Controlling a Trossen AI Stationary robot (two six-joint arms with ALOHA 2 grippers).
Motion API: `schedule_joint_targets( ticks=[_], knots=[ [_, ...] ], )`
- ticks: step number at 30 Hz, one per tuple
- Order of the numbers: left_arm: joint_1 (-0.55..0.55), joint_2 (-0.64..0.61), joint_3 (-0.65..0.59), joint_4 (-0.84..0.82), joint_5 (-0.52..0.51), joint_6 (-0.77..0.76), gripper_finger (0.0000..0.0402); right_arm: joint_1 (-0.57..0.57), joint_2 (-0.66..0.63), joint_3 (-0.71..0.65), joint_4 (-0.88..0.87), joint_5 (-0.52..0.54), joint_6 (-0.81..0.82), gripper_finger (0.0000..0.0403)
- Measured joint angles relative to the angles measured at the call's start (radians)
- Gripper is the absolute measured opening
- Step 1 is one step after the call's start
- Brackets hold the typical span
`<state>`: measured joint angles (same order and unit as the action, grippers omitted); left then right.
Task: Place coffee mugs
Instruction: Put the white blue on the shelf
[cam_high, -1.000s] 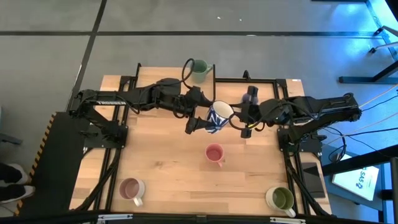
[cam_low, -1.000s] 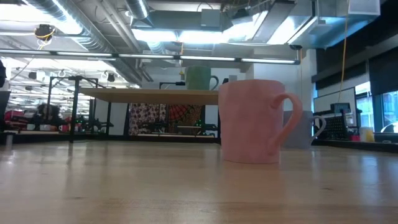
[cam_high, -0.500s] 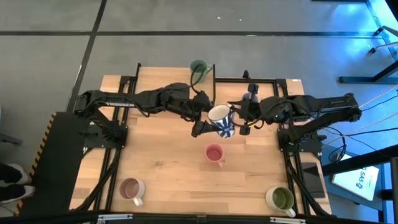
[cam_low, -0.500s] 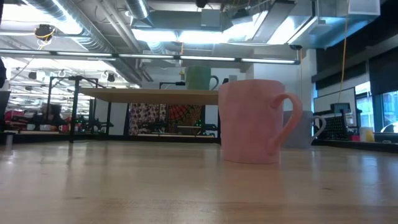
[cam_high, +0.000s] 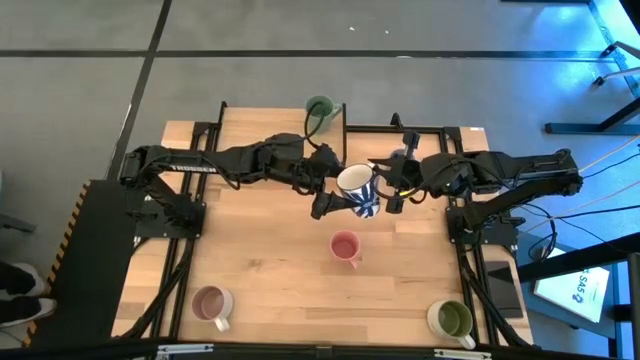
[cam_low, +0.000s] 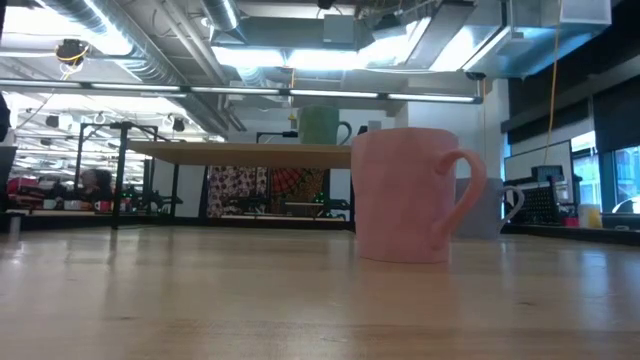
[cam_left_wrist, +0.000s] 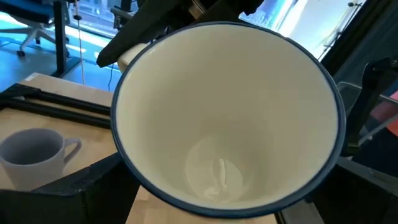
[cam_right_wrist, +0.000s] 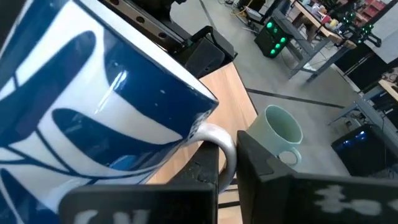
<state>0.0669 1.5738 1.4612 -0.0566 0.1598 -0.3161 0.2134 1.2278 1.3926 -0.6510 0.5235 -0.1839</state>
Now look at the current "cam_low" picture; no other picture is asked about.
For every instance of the green ceramic mug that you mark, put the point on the green ceramic mug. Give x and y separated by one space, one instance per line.
317 125

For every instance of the pink ceramic mug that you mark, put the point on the pink ceramic mug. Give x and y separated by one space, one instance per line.
400 195

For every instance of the lavender ceramic mug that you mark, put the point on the lavender ceramic mug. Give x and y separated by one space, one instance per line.
487 210

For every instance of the orange mandala cloth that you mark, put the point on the orange mandala cloth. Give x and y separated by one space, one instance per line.
295 182

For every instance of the wooden shelf black legs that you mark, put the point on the wooden shelf black legs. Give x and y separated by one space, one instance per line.
250 155

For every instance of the floral patterned cloth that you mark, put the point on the floral patterned cloth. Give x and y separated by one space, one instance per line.
230 190

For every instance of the long ceiling light bar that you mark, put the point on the long ceiling light bar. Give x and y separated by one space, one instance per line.
240 90

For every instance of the grey ceiling box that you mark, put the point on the grey ceiling box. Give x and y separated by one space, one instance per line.
339 29

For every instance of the small red mug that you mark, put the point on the small red mug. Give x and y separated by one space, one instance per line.
102 206

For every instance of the white framed board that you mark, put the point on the white framed board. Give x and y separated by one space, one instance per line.
540 160

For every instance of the person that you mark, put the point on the person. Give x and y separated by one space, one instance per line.
97 185

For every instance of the black pegboard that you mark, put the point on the black pegboard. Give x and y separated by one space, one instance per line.
542 205

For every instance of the yellow container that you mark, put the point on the yellow container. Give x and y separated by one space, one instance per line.
590 217

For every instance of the silver round air duct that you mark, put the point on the silver round air duct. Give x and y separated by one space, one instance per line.
222 12

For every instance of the black background station frame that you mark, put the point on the black background station frame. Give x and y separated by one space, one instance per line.
79 150

